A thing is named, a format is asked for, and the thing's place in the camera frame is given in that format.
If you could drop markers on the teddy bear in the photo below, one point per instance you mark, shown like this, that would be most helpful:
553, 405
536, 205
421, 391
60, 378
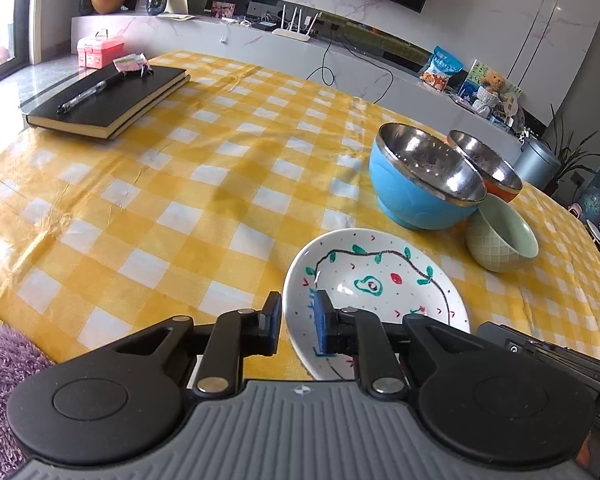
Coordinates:
488, 93

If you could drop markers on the orange steel bowl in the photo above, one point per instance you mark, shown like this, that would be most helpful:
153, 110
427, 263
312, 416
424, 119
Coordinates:
499, 177

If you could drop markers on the grey metal trash bin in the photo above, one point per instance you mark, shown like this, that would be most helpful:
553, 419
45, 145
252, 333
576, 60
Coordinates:
536, 164

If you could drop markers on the yellow checkered tablecloth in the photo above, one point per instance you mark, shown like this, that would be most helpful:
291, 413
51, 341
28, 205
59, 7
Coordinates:
200, 206

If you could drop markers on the pink storage box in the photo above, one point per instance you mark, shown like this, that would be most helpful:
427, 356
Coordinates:
98, 51

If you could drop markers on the potted floor plant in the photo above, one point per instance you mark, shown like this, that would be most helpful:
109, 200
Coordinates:
570, 154

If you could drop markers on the green ceramic bowl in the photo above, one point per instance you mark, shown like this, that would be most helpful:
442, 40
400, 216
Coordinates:
498, 238

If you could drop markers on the black notebook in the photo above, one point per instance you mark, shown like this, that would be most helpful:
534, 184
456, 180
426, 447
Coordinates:
127, 97

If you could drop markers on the white wifi router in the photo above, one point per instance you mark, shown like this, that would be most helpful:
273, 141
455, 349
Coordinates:
298, 27

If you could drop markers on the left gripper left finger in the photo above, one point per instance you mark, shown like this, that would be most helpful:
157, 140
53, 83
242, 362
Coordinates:
126, 398

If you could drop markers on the white tv console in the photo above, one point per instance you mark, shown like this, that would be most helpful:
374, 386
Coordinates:
333, 59

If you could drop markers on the water jug with pump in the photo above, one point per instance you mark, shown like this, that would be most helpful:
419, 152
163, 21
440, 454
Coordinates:
589, 202

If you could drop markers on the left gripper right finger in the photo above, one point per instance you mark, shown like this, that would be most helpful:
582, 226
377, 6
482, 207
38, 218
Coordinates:
478, 400

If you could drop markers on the white painted plate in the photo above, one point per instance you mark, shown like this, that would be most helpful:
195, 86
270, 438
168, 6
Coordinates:
363, 269

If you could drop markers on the blue steel bowl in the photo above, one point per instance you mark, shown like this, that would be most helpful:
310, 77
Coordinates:
420, 182

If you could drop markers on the blue snack bag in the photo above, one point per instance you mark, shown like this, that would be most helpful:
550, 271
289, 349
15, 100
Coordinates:
440, 68

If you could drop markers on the black pen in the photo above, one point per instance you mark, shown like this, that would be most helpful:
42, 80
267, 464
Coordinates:
65, 108

